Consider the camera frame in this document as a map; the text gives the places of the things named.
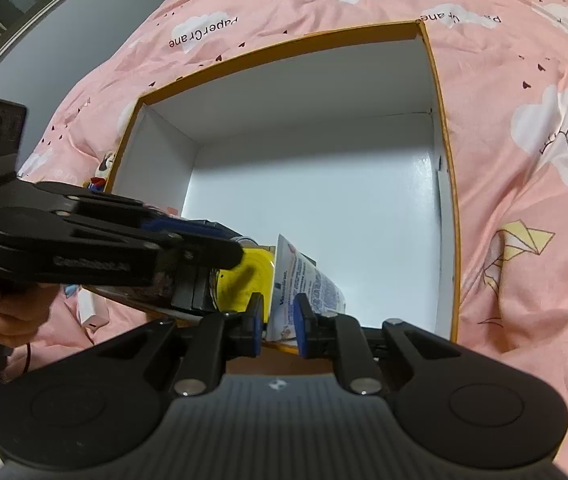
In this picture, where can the person left hand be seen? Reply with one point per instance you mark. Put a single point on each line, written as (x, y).
(21, 315)

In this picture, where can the raccoon sailor plush toy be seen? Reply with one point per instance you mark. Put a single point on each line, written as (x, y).
(101, 175)

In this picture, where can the white Vaseline lotion tube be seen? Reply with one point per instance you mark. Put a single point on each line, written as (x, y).
(295, 274)

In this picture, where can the yellow round container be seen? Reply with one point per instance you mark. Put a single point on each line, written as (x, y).
(233, 288)

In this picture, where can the orange cardboard box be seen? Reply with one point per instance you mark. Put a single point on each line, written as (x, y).
(335, 141)

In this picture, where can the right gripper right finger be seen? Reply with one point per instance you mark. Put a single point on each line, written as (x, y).
(341, 340)

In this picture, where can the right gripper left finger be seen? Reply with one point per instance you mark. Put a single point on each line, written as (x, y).
(217, 339)

